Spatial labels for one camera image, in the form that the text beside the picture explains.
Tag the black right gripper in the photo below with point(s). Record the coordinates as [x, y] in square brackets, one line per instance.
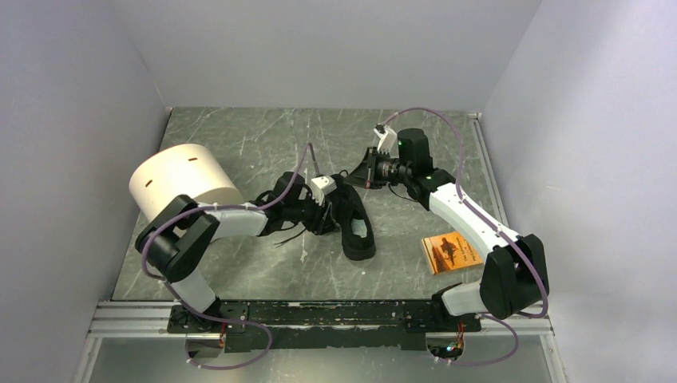
[365, 175]

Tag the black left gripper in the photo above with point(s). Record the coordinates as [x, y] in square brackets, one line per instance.
[319, 213]

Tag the black shoe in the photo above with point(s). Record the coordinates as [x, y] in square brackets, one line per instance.
[347, 210]

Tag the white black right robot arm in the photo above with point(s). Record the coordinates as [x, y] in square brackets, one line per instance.
[514, 275]

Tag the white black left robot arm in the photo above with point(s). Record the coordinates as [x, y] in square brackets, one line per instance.
[175, 241]

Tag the orange book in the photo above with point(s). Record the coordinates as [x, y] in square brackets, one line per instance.
[449, 252]

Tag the white cylindrical container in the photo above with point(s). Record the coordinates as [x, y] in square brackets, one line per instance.
[184, 169]

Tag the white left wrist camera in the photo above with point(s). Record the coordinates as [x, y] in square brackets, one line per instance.
[321, 187]

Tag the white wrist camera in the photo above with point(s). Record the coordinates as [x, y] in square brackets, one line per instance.
[387, 138]
[321, 187]

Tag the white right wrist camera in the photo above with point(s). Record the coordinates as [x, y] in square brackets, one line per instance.
[387, 138]

